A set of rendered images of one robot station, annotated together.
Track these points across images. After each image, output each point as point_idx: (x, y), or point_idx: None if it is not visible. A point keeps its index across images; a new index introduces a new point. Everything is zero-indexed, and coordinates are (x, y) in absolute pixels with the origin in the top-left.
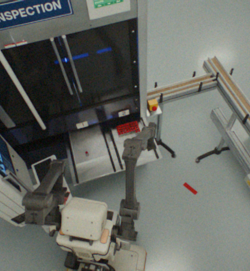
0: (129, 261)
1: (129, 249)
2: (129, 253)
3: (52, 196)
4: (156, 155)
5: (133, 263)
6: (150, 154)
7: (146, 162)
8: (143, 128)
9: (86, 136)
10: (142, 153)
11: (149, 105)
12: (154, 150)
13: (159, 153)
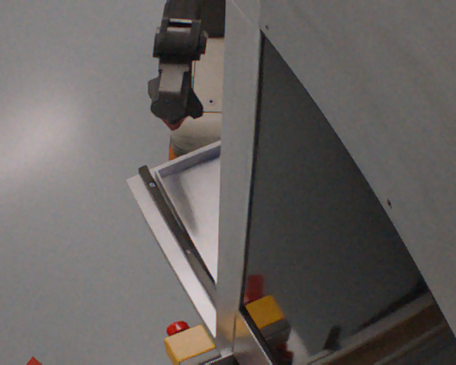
0: (214, 89)
1: (220, 114)
2: (220, 105)
3: None
4: (149, 173)
5: (203, 86)
6: (175, 185)
7: (188, 154)
8: (198, 0)
9: None
10: (208, 183)
11: (201, 325)
12: (158, 192)
13: (136, 192)
